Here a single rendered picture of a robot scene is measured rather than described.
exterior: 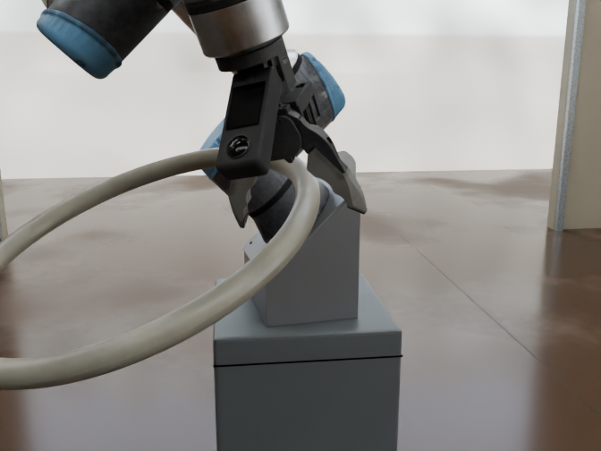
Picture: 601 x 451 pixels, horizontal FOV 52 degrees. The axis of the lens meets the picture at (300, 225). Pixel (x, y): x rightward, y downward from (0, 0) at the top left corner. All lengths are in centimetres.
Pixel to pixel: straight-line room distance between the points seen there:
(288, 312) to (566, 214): 498
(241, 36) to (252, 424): 96
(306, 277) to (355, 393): 27
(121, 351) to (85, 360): 3
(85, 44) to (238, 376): 82
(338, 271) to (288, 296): 12
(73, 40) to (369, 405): 99
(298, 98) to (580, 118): 548
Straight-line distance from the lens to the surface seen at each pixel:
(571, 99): 594
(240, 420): 138
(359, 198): 66
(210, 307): 59
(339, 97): 134
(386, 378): 138
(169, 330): 59
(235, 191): 69
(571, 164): 608
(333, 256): 133
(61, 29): 71
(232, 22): 59
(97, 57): 71
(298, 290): 133
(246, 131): 58
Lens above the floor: 137
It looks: 14 degrees down
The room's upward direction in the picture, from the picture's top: straight up
